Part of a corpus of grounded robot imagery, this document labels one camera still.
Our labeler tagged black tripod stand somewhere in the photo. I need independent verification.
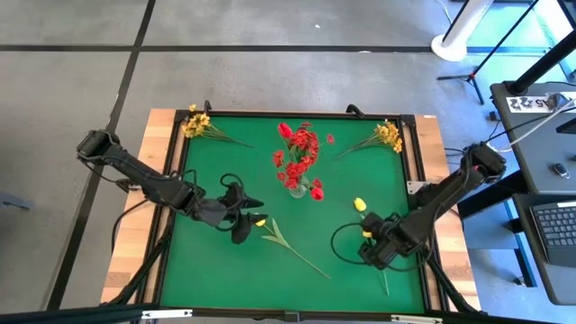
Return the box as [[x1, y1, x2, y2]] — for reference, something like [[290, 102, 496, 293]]
[[436, 0, 541, 105]]

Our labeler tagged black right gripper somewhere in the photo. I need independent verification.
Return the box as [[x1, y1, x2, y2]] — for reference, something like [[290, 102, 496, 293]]
[[358, 211, 409, 271]]

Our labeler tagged black table edge frame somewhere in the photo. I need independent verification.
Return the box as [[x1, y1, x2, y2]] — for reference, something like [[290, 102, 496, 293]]
[[151, 109, 436, 321]]

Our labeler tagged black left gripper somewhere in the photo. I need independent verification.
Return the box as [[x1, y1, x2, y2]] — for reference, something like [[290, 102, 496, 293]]
[[193, 182, 269, 246]]

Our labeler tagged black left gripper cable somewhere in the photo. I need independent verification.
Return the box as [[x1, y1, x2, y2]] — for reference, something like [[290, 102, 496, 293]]
[[215, 173, 248, 233]]

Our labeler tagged red small-flower bunch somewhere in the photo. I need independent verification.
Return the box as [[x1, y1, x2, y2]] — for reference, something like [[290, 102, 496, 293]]
[[272, 149, 323, 190], [290, 121, 337, 158]]

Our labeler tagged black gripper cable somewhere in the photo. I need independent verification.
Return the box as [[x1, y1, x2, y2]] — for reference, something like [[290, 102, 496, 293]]
[[215, 173, 248, 233], [330, 222, 374, 266]]

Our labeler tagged black keyboard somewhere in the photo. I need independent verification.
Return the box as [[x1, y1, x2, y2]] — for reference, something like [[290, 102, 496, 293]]
[[530, 201, 576, 267]]

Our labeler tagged clear studded glass vase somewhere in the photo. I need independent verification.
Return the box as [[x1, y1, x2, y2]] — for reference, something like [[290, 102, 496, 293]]
[[287, 175, 311, 200]]

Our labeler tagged white label sheet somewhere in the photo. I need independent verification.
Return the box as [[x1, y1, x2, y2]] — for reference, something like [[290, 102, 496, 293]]
[[506, 94, 562, 113]]

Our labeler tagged black slanted pole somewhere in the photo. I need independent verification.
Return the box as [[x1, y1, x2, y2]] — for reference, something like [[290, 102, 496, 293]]
[[503, 29, 576, 96]]

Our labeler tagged yellow tulip with long stem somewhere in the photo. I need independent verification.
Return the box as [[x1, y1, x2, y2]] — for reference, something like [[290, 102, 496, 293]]
[[254, 217, 332, 280], [353, 196, 392, 297]]

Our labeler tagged silver bar bracket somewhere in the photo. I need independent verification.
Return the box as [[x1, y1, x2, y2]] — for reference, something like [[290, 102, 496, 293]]
[[141, 309, 194, 320], [390, 314, 445, 324]]

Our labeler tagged green table mat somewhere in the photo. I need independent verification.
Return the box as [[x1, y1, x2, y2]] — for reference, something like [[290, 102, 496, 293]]
[[159, 115, 427, 315]]

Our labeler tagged black camera rig bar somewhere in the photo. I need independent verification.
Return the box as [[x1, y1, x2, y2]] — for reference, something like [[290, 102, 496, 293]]
[[0, 303, 576, 324]]

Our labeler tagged black rig strut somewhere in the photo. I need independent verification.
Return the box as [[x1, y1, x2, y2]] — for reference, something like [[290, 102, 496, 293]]
[[105, 224, 175, 307], [425, 258, 481, 314]]

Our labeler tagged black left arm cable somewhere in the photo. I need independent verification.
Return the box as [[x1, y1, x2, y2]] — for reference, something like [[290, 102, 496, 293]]
[[111, 197, 149, 256]]

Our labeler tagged white cable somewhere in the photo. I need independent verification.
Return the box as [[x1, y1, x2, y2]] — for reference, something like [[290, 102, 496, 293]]
[[490, 97, 576, 154]]

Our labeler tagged grey cart with keyboard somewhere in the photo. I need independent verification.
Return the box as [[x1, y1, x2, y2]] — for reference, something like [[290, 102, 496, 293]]
[[512, 193, 576, 307]]

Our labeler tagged yellow small-flower bunch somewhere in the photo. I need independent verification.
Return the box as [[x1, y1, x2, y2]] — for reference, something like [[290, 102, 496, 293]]
[[337, 118, 404, 159], [180, 103, 256, 149]]

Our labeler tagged white pillar with round base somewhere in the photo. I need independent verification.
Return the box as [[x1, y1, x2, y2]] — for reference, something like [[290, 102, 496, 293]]
[[430, 0, 496, 63]]

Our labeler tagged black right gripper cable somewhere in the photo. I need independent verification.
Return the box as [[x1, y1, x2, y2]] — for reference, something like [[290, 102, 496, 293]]
[[330, 222, 374, 266]]

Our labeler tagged grey side desk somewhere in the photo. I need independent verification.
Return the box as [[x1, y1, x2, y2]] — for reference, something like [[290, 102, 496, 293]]
[[489, 80, 576, 197]]

